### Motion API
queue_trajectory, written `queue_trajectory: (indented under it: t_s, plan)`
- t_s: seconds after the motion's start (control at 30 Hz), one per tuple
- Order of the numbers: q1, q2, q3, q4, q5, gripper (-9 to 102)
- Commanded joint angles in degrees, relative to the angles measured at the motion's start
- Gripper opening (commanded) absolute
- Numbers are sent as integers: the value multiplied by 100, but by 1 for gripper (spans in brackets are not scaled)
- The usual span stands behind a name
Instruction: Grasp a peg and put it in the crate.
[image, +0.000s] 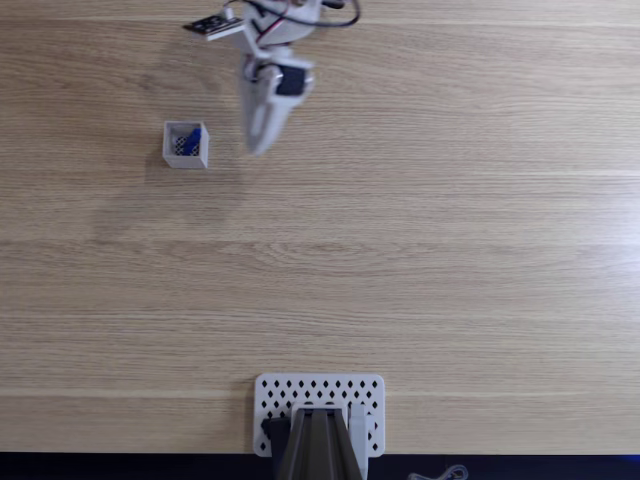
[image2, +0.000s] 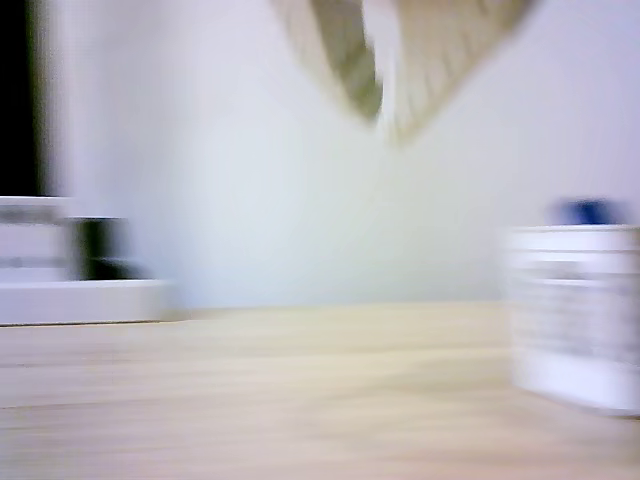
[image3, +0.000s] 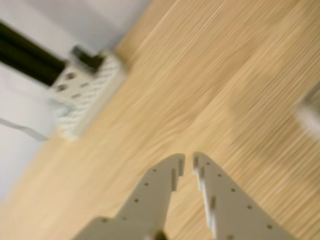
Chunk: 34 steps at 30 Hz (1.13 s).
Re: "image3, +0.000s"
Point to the small white mesh-bottom crate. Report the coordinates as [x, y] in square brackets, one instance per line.
[310, 117]

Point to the dark camera mount pole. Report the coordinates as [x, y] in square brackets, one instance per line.
[27, 55]

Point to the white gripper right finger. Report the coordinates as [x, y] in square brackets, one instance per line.
[230, 207]

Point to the white perforated base plate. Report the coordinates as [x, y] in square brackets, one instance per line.
[85, 97]

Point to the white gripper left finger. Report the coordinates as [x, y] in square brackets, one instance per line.
[150, 195]

